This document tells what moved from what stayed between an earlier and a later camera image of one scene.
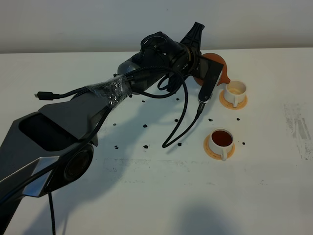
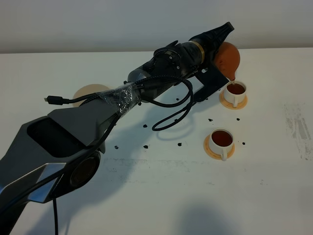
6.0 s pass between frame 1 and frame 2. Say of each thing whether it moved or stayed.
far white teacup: stayed
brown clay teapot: moved
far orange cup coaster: stayed
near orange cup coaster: stayed
